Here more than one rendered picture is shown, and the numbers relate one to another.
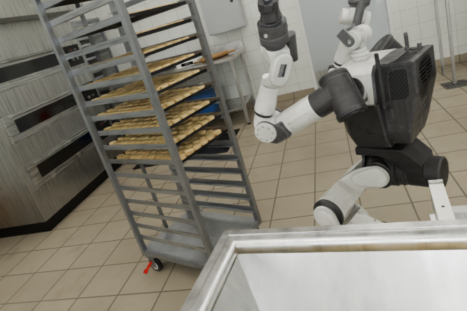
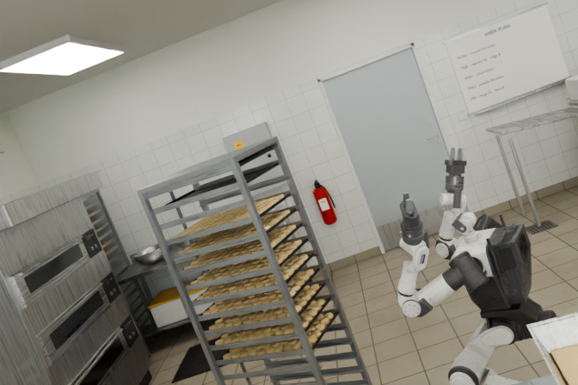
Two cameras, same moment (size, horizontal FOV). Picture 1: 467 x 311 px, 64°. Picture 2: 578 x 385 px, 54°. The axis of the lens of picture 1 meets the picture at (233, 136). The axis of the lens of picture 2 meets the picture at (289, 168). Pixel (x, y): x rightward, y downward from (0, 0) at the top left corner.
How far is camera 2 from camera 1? 129 cm
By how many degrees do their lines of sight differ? 16
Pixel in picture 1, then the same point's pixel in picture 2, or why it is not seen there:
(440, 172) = not seen: hidden behind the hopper
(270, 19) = (414, 225)
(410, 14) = (473, 153)
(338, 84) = (466, 265)
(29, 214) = not seen: outside the picture
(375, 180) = (502, 338)
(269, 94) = (411, 278)
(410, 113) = (520, 279)
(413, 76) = (516, 252)
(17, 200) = not seen: outside the picture
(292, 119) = (432, 295)
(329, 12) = (384, 158)
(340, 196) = (473, 359)
